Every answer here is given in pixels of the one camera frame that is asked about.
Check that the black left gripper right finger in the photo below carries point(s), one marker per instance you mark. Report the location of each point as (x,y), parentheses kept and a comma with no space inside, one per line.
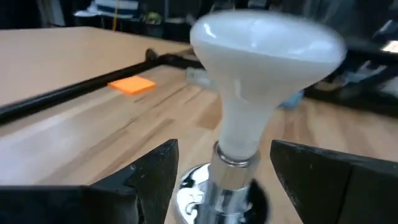
(348,196)

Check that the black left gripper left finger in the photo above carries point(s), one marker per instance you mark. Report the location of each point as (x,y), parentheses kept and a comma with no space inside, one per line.
(93,205)

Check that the white reflector lightbulb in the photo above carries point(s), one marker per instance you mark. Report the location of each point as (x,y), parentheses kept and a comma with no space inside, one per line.
(258,62)

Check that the blue crumpled ball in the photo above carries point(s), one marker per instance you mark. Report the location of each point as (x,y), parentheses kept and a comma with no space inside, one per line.
(292,99)

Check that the orange sticky note pad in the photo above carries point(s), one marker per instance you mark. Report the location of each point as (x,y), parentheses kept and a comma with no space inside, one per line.
(132,84)

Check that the light brown desk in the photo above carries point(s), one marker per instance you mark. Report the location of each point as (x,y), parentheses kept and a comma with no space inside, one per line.
(62,59)

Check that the navy white striped cloth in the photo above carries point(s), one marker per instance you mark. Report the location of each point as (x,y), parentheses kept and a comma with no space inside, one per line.
(116,7)

